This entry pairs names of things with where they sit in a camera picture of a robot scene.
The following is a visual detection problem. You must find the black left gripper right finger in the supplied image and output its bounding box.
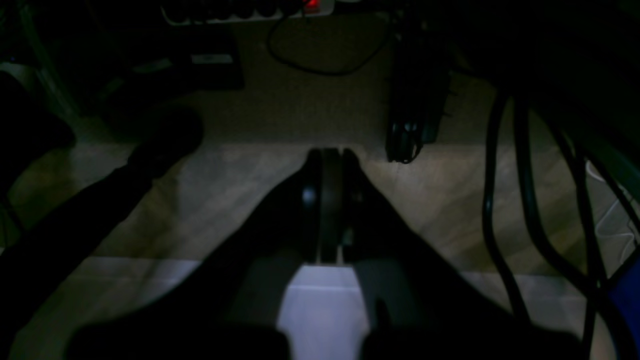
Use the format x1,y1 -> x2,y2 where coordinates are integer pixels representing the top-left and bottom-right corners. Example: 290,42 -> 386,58
342,149 -> 582,360

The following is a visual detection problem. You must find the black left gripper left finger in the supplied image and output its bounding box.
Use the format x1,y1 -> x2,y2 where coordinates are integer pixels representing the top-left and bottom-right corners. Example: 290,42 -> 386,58
65,149 -> 323,360

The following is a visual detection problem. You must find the black power adapter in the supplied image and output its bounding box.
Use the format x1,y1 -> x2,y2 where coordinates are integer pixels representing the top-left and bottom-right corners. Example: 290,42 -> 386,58
385,6 -> 451,165

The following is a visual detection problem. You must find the white power strip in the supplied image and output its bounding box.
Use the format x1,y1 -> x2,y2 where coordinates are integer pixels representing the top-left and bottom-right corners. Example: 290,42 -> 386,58
159,0 -> 337,27

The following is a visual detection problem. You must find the black cable bundle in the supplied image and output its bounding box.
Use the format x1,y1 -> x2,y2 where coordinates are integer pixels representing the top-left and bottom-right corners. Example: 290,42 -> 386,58
481,90 -> 640,360

